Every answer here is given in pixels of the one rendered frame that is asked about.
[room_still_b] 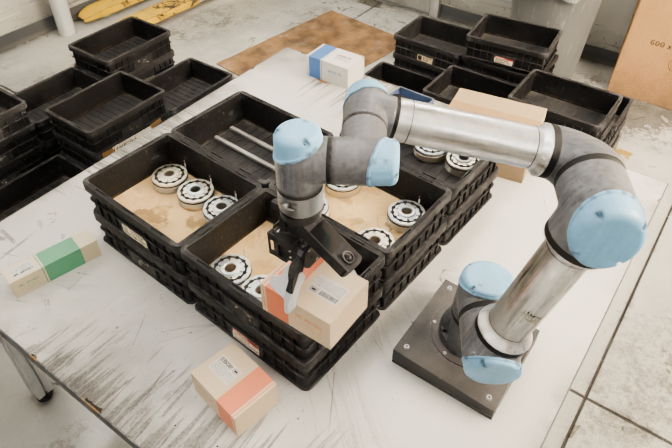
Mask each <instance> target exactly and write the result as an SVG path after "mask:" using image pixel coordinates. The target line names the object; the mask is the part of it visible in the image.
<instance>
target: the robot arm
mask: <svg viewBox="0 0 672 448"><path fill-rule="evenodd" d="M399 142H400V143H404V144H409V145H414V146H419V147H424V148H429V149H433V150H438V151H443V152H448V153H453V154H458V155H462V156H467V157H472V158H477V159H482V160H486V161H491V162H496V163H501V164H506V165H511V166H515V167H520V168H525V169H528V171H529V173H530V174H531V175H532V176H535V177H539V178H543V179H546V180H548V181H549V182H550V183H551V184H552V185H553V186H554V189H555V193H556V197H557V201H558V205H557V208H556V209H555V211H554V212H553V213H552V215H551V216H550V217H549V219H548V220H547V221H546V223H545V225H544V237H545V240H544V241H543V242H542V244H541V245H540V246H539V248H538V249H537V250H536V251H535V253H534V254H533V255H532V257H531V258H530V259H529V261H528V262H527V263H526V265H525V266H524V267H523V269H522V270H521V271H520V272H519V274H518V275H517V276H516V278H515V279H514V278H513V276H512V275H511V273H510V272H509V271H508V270H507V269H506V268H504V267H501V265H499V264H497V263H494V262H490V261H475V262H472V263H470V264H468V265H467V266H465V267H464V269H463V270H462V273H461V274H460V276H459V279H458V286H457V289H456V293H455V296H454V300H453V304H452V305H451V306H450V307H449V308H448V309H447V310H446V311H445V312H444V314H443V315H442V317H441V319H440V323H439V328H438V332H439V337H440V339H441V341H442V343H443V345H444V346H445V347H446V348H447V349H448V350H449V351H450V352H451V353H452V354H454V355H455V356H457V357H459V358H461V361H462V363H463V370H464V373H465V374H466V375H467V376H468V377H469V378H470V379H472V380H474V381H476V382H479V383H484V384H506V383H510V382H513V381H515V380H517V379H519V378H520V377H521V375H522V368H523V365H522V364H521V357H522V356H523V355H524V354H525V352H526V351H527V350H528V349H529V348H530V346H531V344H532V340H533V335H532V332H533V331H534V330H535V329H536V328H537V326H538V325H539V324H540V323H541V322H542V321H543V320H544V318H545V317H546V316H547V315H548V314H549V313H550V312H551V311H552V309H553V308H554V307H555V306H556V305H557V304H558V303H559V302H560V300H561V299H562V298H563V297H564V296H565V295H566V294H567V292H568V291H569V290H570V289H571V288H572V287H573V286H574V285H575V283H576V282H577V281H578V280H579V279H580V278H581V277H582V276H583V274H584V273H585V272H586V271H587V270H596V269H606V268H612V267H615V266H617V263H618V262H622V263H625V262H627V261H629V260H630V259H632V258H633V257H634V256H635V255H636V254H637V253H638V252H639V251H640V250H641V249H642V247H643V245H644V244H645V241H646V238H647V233H648V228H647V223H646V220H645V212H644V209H643V207H642V205H641V203H640V201H639V200H638V198H637V196H636V193H635V191H634V188H633V186H632V183H631V181H630V178H629V176H628V173H627V171H626V167H625V165H624V162H623V161H622V159H621V157H620V156H619V155H618V154H617V153H616V152H615V150H614V149H612V148H611V147H610V146H608V145H607V144H606V143H604V142H602V141H601V140H599V139H597V138H595V137H593V136H591V135H588V134H586V133H583V132H581V131H578V130H575V129H572V128H569V127H565V126H561V125H557V124H552V123H547V122H545V123H543V124H541V125H540V126H533V125H529V124H524V123H519V122H514V121H510V120H505V119H500V118H496V117H491V116H486V115H481V114H477V113H472V112H467V111H462V110H458V109H453V108H448V107H444V106H439V105H434V104H429V103H425V102H420V101H415V100H411V99H406V98H401V97H396V96H392V95H388V93H387V90H386V88H385V87H384V85H382V84H381V83H380V82H378V81H377V80H374V79H361V80H358V81H356V82H354V83H353V84H352V85H351V86H350V87H349V88H348V90H347V92H346V95H345V101H344V103H343V120H342V129H341V136H323V134H322V132H321V129H320V127H319V126H318V125H317V124H316V123H315V122H313V121H310V122H309V121H308V120H307V119H291V120H288V121H285V122H283V123H282V124H280V125H279V126H278V127H277V128H276V130H275V132H274V133H273V160H274V165H275V175H276V185H277V196H278V197H277V198H275V199H273V200H272V201H271V207H272V208H274V209H276V210H278V216H279V220H278V221H277V222H276V223H275V224H274V225H273V227H272V228H271V229H270V230H269V231H268V232H267V236H268V245H269V253H270V254H272V255H274V256H276V257H278V258H279V259H280V260H282V261H284V262H286V263H287V262H288V261H291V264H289V265H287V266H286V267H285V268H284V271H283V273H282V274H281V275H272V276H271V277H270V280H269V282H270V285H271V287H272V288H273V289H274V290H275V291H276V292H277V293H278V294H279V295H280V296H281V297H282V298H283V299H284V311H285V313H286V314H289V313H290V312H291V311H292V310H293V309H294V308H295V307H296V303H297V299H298V297H299V292H300V289H301V286H302V284H303V283H304V280H305V277H306V276H305V275H304V273H303V270H304V267H305V268H311V266H312V265H313V264H314V263H315V262H316V261H317V260H318V259H319V258H322V259H323V260H324V261H325V262H326V263H327V264H328V265H329V266H330V267H331V268H332V269H333V270H334V271H335V272H336V273H337V274H338V275H339V276H340V277H346V276H347V275H349V274H350V273H351V272H352V271H353V270H354V269H355V268H356V267H357V266H358V265H359V263H360V262H361V260H362V257H361V255H360V254H359V253H358V252H357V251H356V250H355V249H354V248H353V247H352V246H351V245H350V244H349V243H348V242H347V241H346V240H345V239H344V238H343V237H342V236H341V235H340V234H339V233H338V232H337V231H336V230H335V229H334V228H333V227H332V226H331V225H330V224H329V223H328V222H327V221H326V220H325V219H324V218H323V217H322V216H321V215H322V207H323V204H324V194H323V184H330V185H353V186H368V187H374V186H393V185H395V184H396V183H397V181H398V177H399V162H400V144H399ZM277 226H278V227H277ZM276 227H277V228H276ZM275 228H276V229H275ZM274 229H275V230H274ZM271 240H272V241H273V244H274V250H273V249H272V248H271Z"/></svg>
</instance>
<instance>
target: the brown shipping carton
mask: <svg viewBox="0 0 672 448"><path fill-rule="evenodd" d="M448 108H453V109H458V110H462V111H467V112H472V113H477V114H481V115H486V116H491V117H496V118H500V119H505V120H510V121H514V122H519V123H524V124H529V125H533V126H540V125H541V124H543V123H544V120H545V116H546V112H547V109H545V108H541V107H537V106H533V105H529V104H525V103H521V102H517V101H513V100H508V99H504V98H500V97H496V96H492V95H488V94H484V93H480V92H476V91H471V90H467V89H463V88H460V89H459V91H458V92H457V94H456V95H455V97H454V98H453V100H452V101H451V103H450V104H449V106H448ZM496 165H497V166H498V168H499V171H498V176H497V177H500V178H504V179H507V180H511V181H514V182H517V183H521V184H522V182H523V180H524V177H525V175H526V173H527V170H528V169H525V168H520V167H515V166H511V165H506V164H501V163H496Z"/></svg>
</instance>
